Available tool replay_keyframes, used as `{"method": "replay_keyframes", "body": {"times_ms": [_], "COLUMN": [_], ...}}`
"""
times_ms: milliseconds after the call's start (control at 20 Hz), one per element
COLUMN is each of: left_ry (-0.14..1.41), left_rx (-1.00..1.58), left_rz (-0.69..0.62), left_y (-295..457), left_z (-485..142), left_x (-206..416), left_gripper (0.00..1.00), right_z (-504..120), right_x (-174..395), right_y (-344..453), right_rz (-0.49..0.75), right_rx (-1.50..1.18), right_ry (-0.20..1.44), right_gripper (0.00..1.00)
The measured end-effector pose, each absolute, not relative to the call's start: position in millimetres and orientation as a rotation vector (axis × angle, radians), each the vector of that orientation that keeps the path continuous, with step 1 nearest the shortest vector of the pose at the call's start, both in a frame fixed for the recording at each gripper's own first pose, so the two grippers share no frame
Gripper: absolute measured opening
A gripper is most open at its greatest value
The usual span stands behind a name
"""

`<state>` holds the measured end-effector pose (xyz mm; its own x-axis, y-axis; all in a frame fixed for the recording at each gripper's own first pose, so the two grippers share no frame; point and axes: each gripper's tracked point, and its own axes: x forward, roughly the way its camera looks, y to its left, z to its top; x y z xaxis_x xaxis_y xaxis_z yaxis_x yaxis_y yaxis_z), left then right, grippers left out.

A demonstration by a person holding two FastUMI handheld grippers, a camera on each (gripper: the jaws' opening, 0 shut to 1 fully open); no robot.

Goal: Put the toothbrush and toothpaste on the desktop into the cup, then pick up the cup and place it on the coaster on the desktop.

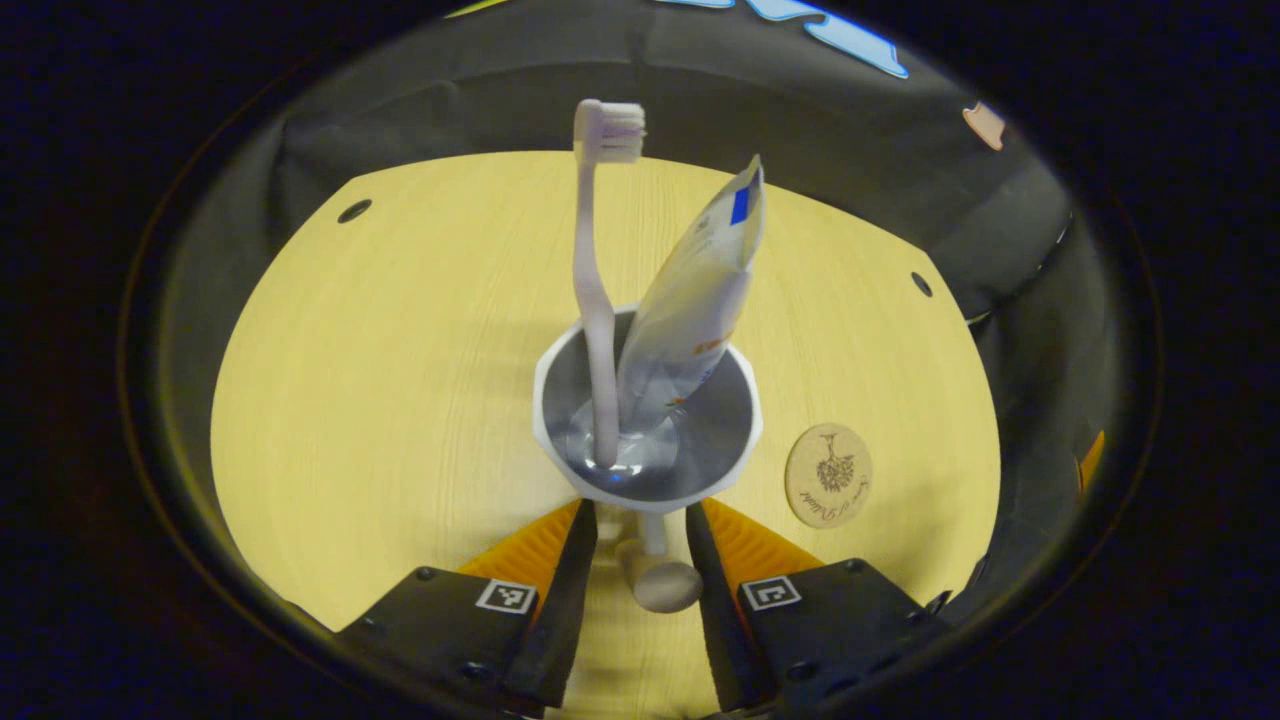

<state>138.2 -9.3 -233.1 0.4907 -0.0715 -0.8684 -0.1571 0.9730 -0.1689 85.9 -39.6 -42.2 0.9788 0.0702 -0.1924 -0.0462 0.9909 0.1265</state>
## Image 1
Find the white toothpaste tube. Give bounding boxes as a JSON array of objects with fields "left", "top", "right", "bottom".
[{"left": 615, "top": 153, "right": 767, "bottom": 441}]

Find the pale pink toothbrush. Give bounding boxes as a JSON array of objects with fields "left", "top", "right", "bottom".
[{"left": 572, "top": 98, "right": 647, "bottom": 471}]

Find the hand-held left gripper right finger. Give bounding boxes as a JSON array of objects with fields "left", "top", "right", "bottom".
[{"left": 685, "top": 497, "right": 951, "bottom": 713}]

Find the black backdrop cloth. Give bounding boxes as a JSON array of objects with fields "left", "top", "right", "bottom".
[{"left": 160, "top": 0, "right": 1111, "bottom": 621}]

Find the white cup with wooden handle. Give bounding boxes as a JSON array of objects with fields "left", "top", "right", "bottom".
[{"left": 532, "top": 303, "right": 764, "bottom": 614}]

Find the round cork coaster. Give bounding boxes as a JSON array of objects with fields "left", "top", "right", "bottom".
[{"left": 785, "top": 422, "right": 874, "bottom": 530}]

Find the light wooden desktop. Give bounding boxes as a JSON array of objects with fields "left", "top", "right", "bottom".
[{"left": 210, "top": 150, "right": 1001, "bottom": 720}]

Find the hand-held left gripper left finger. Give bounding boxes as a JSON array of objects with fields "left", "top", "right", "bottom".
[{"left": 335, "top": 498, "right": 599, "bottom": 716}]

